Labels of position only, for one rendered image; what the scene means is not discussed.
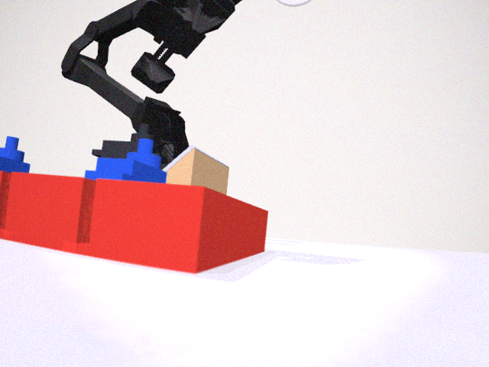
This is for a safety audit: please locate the red block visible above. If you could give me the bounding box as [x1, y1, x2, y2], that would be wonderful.
[0, 136, 268, 274]

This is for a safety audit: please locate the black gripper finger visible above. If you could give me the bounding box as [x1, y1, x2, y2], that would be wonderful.
[134, 56, 174, 90]
[186, 0, 229, 36]

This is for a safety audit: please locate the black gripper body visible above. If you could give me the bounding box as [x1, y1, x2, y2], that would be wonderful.
[131, 0, 235, 94]

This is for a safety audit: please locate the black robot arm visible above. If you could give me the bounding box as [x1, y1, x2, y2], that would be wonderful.
[61, 0, 190, 170]

